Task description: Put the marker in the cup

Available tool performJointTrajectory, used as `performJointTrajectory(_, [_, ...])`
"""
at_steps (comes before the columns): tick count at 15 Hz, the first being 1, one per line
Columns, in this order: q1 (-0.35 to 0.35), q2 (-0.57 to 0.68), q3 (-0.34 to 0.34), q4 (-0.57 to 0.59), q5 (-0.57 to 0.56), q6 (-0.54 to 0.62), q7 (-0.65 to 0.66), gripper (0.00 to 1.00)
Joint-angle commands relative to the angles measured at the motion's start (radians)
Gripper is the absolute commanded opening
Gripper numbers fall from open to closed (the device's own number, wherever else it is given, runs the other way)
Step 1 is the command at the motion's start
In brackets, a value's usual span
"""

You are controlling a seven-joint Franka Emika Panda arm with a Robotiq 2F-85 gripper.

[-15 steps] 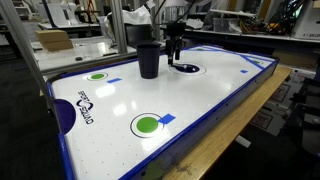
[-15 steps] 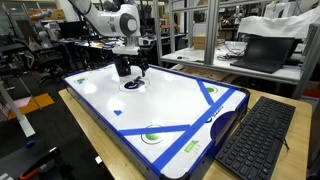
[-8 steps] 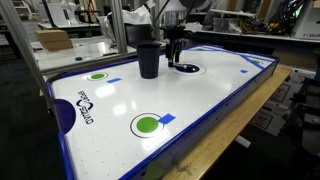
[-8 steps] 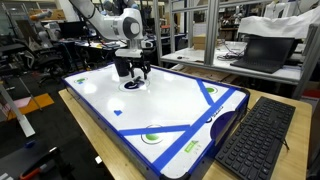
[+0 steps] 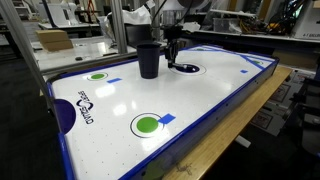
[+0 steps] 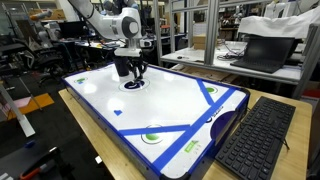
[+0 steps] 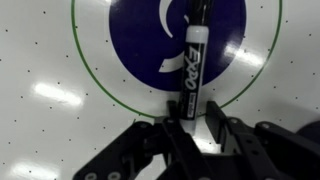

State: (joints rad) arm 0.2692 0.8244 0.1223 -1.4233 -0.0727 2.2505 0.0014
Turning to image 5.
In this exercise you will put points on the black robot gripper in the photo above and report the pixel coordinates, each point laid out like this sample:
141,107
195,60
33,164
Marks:
173,33

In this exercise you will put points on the black marker with grey cap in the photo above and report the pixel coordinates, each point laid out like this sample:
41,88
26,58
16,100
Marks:
183,66

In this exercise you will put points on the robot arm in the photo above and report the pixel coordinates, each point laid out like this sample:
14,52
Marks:
191,3

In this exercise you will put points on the dark navy plastic cup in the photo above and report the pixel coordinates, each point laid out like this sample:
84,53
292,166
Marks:
148,61

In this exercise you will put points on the white blue air hockey table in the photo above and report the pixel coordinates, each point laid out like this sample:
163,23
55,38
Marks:
173,100

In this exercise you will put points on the white cloth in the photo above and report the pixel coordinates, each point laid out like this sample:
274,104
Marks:
135,16

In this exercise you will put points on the clear plastic storage bin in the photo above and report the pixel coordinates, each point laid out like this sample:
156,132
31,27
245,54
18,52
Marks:
226,25

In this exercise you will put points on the small black object on workbench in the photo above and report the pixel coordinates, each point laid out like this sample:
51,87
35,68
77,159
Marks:
79,58

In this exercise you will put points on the white block under table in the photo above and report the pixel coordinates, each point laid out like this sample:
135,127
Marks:
242,141

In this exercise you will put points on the white machine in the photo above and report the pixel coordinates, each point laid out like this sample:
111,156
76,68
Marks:
61,13

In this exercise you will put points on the brown cardboard box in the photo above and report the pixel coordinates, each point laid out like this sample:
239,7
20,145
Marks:
53,40

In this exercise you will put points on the white equipment box with text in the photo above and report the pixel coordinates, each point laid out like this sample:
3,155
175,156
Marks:
308,23

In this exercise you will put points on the black equipment rack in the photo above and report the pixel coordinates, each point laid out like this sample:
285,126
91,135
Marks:
306,113

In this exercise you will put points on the aluminum frame post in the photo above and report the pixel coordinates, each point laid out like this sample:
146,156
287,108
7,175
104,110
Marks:
23,46
119,26
156,33

